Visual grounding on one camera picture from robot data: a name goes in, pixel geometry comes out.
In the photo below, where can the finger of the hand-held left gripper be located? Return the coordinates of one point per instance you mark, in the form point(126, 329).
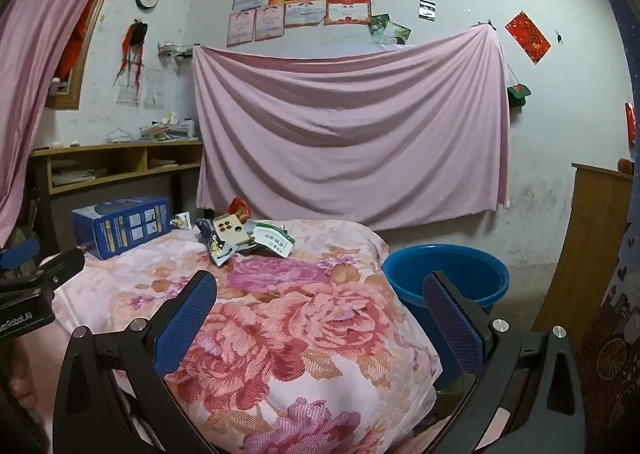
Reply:
point(19, 254)
point(62, 264)

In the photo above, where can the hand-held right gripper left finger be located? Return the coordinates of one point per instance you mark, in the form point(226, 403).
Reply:
point(184, 326)

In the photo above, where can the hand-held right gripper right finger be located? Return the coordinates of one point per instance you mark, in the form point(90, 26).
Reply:
point(456, 329)

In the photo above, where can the blue plastic bucket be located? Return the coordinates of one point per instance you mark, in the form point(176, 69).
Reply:
point(400, 279)

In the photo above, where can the beige card with holes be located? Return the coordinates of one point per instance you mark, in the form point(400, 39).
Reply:
point(230, 230)

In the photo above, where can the green white packet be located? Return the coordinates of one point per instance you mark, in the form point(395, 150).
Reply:
point(272, 238)

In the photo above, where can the red snack wrapper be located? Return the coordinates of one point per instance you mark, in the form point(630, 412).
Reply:
point(239, 208)

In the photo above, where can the person's left hand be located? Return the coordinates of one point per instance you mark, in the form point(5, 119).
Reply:
point(30, 379)

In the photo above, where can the blue cardboard box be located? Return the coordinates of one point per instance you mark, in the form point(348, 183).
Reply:
point(120, 229)

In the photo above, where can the brown cardboard box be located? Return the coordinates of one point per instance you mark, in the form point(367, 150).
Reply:
point(450, 404)

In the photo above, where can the pile of papers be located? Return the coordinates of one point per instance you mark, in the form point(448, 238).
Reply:
point(72, 176)

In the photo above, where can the small yellow white packet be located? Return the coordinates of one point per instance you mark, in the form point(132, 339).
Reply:
point(181, 221)

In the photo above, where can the pink floral blanket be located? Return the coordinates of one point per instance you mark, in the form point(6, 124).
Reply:
point(300, 324)

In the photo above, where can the wooden shelf desk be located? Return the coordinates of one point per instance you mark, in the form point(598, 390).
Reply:
point(120, 148)

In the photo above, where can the wooden cabinet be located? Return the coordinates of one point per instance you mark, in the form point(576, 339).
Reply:
point(575, 244)

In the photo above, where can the blue printed curtain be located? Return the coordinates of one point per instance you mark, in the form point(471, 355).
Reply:
point(620, 334)

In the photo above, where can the stack of books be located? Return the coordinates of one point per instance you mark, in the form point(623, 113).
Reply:
point(167, 130)

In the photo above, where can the pink curtain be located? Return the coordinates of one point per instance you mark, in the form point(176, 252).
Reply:
point(40, 59)

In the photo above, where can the red cloth in window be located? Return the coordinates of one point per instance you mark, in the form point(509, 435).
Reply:
point(75, 44)

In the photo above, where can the pink hanging bedsheet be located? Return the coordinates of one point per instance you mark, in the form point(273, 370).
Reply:
point(350, 134)

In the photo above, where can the green red hanging hat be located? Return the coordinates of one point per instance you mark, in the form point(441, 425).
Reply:
point(519, 95)

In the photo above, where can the red hanging packet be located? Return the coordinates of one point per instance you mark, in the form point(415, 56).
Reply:
point(630, 121)

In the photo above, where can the green photo card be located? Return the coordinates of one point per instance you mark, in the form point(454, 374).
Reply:
point(377, 25)
point(399, 33)

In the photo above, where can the wooden window frame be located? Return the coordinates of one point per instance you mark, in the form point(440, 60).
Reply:
point(67, 101)

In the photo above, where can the white wall paper sheet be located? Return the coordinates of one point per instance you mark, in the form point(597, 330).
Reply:
point(128, 95)
point(153, 90)

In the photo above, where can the red tasselled wall ornament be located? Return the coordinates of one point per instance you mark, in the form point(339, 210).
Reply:
point(134, 41)

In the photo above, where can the metal wall rack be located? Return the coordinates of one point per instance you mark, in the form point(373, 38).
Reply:
point(175, 50)

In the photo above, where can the red paper wall poster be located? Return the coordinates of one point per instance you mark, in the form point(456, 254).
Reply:
point(527, 36)

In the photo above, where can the black wall hook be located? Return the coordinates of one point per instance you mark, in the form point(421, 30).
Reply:
point(559, 37)

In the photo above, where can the black white wall picture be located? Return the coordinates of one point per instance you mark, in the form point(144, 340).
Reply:
point(427, 9)

